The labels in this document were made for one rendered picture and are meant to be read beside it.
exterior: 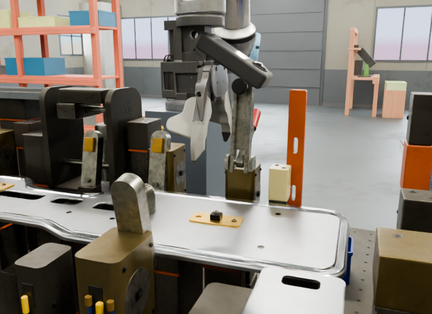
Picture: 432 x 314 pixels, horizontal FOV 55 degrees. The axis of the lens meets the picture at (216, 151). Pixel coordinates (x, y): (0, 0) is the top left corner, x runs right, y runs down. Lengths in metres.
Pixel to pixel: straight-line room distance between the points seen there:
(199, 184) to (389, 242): 0.78
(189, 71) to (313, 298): 0.34
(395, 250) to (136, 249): 0.28
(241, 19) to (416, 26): 9.56
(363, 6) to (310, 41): 1.39
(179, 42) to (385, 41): 10.07
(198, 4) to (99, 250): 0.35
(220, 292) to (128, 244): 0.13
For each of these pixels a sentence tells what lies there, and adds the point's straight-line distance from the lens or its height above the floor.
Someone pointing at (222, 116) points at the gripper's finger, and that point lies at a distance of 0.68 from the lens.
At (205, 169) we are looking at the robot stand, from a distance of 1.18.
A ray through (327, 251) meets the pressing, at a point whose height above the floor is 1.00.
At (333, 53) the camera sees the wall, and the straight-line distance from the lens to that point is 10.75.
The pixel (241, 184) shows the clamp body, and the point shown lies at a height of 1.02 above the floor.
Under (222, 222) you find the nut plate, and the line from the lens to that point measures 0.66.
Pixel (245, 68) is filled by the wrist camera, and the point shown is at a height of 1.24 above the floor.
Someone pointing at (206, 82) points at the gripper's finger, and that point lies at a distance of 0.58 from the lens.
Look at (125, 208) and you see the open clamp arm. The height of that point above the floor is 1.08.
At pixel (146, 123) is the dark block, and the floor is 1.12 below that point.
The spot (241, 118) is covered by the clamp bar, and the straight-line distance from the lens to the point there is 0.78.
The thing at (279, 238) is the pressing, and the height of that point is 1.00.
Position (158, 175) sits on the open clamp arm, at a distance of 0.86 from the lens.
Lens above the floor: 1.26
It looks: 13 degrees down
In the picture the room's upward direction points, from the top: straight up
